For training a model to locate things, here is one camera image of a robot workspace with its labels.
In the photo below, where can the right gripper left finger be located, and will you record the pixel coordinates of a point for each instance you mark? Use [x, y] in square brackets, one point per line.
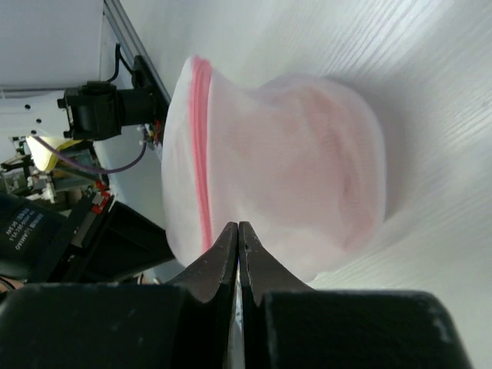
[206, 309]

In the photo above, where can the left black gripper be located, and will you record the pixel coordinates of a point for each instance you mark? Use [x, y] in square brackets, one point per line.
[102, 240]

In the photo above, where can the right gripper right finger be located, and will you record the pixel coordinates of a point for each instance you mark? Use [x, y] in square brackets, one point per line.
[270, 295]

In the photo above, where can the white mesh laundry bag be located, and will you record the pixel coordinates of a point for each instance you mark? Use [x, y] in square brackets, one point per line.
[301, 158]

